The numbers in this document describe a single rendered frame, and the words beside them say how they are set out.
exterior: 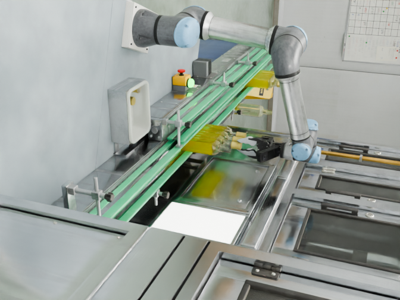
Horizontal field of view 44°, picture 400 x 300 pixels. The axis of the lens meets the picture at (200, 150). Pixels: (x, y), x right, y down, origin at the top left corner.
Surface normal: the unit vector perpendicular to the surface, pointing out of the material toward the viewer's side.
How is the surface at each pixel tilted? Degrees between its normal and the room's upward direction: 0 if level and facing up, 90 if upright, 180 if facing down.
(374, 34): 90
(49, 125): 0
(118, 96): 90
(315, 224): 90
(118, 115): 90
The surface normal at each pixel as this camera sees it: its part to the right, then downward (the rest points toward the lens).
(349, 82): -0.36, 0.39
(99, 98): 0.93, 0.14
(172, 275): 0.00, -0.91
